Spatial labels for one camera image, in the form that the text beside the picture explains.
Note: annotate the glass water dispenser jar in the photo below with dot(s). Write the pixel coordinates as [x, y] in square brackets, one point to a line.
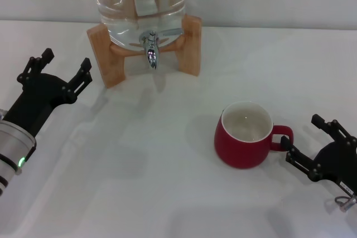
[125, 12]

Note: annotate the red cup white inside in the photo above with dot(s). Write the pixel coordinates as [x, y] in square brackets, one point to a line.
[237, 151]

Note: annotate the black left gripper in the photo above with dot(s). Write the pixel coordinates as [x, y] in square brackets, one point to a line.
[39, 96]

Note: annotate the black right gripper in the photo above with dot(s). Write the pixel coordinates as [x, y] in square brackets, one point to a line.
[337, 162]

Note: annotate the steel faucet strainer tube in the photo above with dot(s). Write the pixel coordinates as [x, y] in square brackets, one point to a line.
[171, 32]

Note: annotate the wooden dispenser stand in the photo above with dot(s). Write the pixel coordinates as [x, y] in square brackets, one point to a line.
[113, 62]

